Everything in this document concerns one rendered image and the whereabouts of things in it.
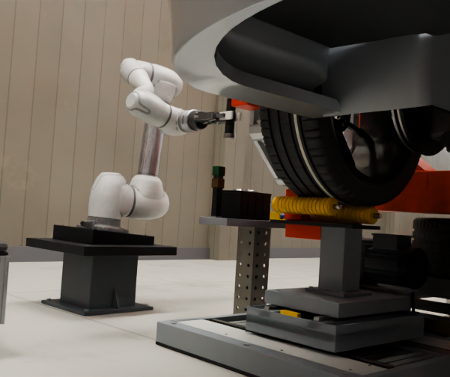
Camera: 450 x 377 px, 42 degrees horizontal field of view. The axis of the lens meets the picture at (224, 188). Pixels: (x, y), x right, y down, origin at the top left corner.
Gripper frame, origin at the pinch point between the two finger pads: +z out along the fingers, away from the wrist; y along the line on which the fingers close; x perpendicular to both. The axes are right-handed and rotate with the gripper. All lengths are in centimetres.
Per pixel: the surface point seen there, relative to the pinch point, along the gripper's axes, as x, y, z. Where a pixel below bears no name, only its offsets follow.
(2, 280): -61, 75, -15
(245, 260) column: -56, -30, -17
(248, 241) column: -47, -30, -16
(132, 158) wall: 9, -147, -287
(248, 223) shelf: -39.5, -22.3, -9.8
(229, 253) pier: -76, -267, -279
